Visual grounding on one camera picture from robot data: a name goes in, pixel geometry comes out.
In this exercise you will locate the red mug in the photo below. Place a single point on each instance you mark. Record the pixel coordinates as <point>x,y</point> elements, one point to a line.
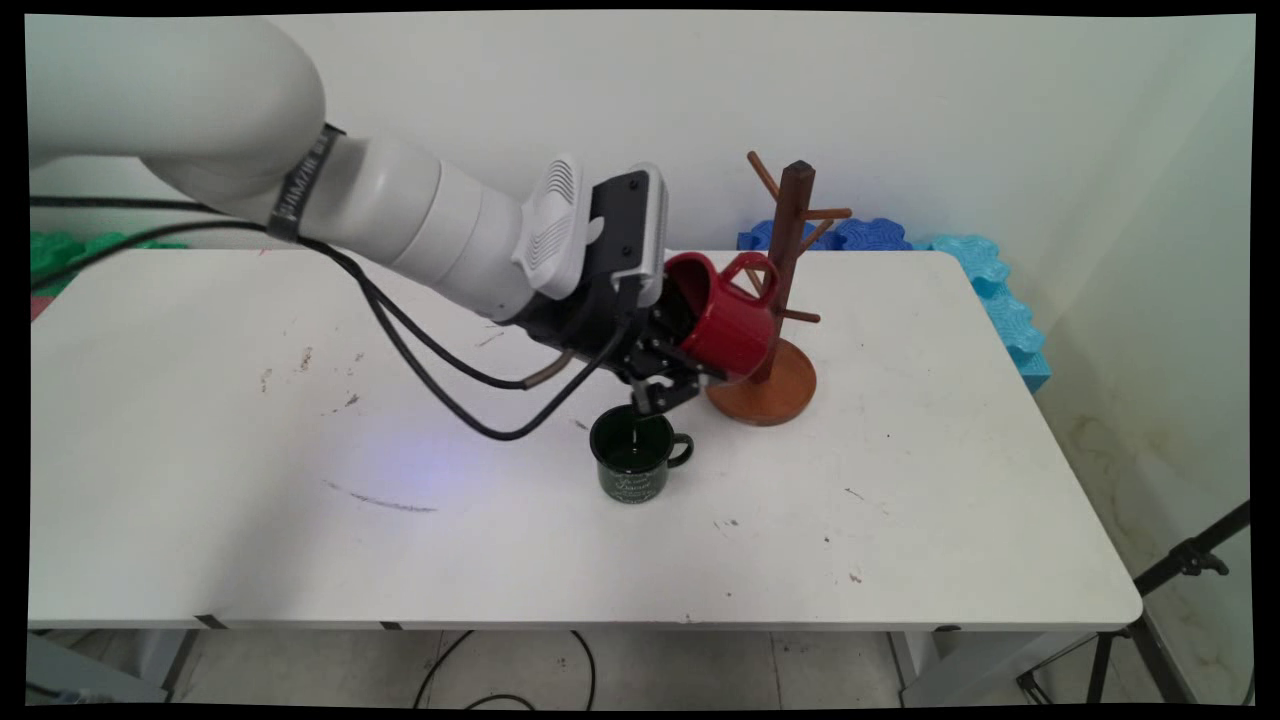
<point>735,320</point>

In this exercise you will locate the black tripod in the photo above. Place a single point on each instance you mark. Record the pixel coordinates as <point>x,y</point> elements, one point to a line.
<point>1185,560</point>

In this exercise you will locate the dark blue foam mat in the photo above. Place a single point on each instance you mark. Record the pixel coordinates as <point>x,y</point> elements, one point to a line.
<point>870,235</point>

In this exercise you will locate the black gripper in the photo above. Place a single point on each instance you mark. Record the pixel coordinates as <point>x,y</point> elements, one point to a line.
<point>585,325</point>

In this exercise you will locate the brown wooden mug tree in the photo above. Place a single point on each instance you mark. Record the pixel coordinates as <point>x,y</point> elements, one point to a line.
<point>795,220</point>

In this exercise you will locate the green foam mat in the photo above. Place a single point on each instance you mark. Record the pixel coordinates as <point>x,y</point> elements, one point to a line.
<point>60,255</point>

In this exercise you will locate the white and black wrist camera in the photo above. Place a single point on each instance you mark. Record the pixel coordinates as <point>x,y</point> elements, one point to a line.
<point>632,225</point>

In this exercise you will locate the light blue foam mat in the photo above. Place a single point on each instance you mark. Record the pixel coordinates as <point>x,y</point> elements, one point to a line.
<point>1005,310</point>

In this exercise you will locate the dark green mug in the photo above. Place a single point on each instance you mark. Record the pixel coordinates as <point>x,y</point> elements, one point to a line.
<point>632,470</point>

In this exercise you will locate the grey table leg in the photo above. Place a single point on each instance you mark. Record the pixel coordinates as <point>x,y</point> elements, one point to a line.
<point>90,670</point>
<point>960,665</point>

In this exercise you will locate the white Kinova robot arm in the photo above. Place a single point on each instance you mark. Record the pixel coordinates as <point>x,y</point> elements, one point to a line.
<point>420,215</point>

